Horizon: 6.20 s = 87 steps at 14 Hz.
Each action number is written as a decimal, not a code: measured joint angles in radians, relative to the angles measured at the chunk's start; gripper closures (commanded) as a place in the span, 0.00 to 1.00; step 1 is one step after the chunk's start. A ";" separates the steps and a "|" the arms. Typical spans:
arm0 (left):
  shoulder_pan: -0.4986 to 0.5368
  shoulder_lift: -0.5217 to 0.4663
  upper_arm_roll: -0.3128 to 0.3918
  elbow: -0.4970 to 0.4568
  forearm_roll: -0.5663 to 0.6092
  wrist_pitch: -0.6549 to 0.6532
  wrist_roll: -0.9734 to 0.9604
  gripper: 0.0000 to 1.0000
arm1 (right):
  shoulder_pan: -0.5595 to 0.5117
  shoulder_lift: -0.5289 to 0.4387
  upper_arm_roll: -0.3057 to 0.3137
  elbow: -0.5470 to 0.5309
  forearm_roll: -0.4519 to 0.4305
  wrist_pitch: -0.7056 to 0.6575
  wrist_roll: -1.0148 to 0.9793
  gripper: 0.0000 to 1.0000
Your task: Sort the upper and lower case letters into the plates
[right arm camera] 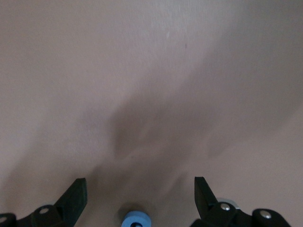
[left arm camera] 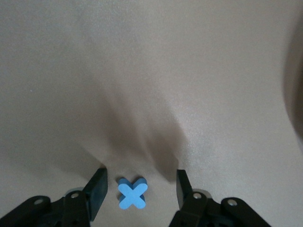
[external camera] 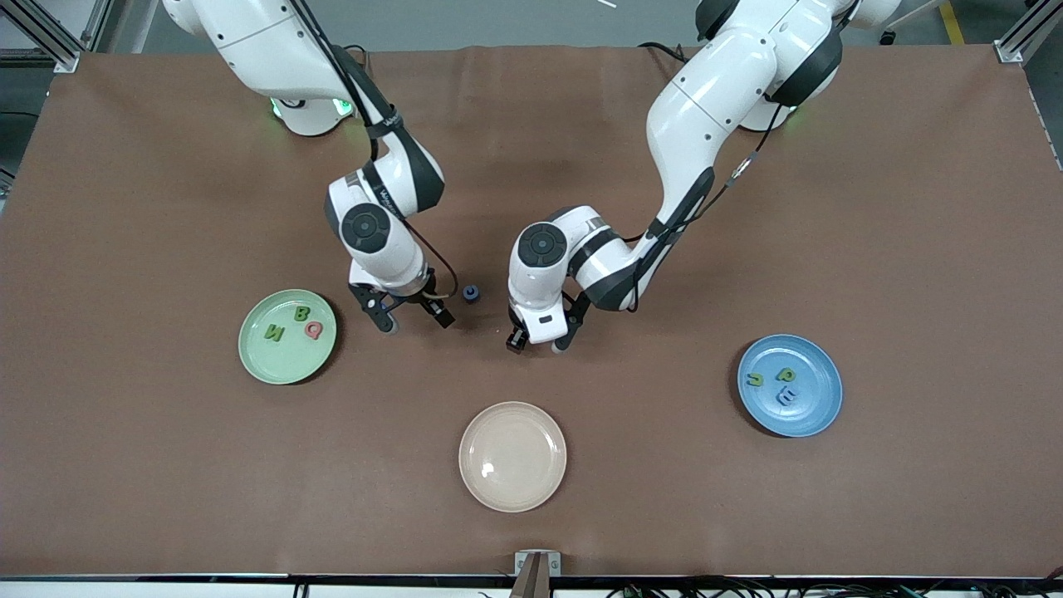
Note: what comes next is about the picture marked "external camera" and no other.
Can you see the green foam letter N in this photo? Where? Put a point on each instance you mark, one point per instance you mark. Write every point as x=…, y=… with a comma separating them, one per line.
x=274, y=333

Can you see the tan tapered post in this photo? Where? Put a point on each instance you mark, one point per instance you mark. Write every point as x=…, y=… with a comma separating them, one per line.
x=531, y=585

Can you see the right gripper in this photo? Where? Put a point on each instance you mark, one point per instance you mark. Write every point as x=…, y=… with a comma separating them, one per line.
x=421, y=300

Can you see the green foam letter p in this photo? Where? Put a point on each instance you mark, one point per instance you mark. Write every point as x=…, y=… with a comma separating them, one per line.
x=780, y=379

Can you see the blue plate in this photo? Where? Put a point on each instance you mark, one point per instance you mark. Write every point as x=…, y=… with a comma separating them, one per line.
x=818, y=415

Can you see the metal mounting bracket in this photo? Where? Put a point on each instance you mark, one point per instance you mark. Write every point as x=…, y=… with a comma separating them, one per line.
x=555, y=565

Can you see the blue foam letter m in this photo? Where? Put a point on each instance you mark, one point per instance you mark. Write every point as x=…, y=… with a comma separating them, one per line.
x=787, y=397

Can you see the white table edge rail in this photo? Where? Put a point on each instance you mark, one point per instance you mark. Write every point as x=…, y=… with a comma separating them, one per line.
x=124, y=590

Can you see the green foam letter u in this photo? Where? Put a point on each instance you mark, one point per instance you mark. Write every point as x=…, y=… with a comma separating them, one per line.
x=751, y=383

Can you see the brown table cover sheet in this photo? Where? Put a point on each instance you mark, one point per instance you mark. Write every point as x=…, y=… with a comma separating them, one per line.
x=166, y=465

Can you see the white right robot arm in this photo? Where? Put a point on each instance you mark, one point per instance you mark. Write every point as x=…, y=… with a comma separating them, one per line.
x=266, y=50

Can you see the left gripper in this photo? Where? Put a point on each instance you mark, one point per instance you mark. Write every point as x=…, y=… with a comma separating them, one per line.
x=517, y=337

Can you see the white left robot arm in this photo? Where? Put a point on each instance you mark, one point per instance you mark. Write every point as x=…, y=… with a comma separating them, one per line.
x=706, y=108

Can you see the blue foam letter c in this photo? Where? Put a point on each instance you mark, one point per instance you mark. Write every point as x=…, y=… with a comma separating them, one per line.
x=466, y=293

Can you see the beige plate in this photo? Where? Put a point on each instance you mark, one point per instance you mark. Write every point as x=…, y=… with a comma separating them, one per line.
x=512, y=457

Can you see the red foam letter Q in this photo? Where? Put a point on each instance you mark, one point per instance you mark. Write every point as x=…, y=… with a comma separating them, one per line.
x=307, y=330

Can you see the green plate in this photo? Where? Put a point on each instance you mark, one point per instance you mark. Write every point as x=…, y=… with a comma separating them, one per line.
x=282, y=361

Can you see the green foam letter B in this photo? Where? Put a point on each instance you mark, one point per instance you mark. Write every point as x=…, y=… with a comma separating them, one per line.
x=297, y=314

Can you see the aluminium frame extrusion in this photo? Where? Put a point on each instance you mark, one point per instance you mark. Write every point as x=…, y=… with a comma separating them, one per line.
x=1017, y=51
x=62, y=60

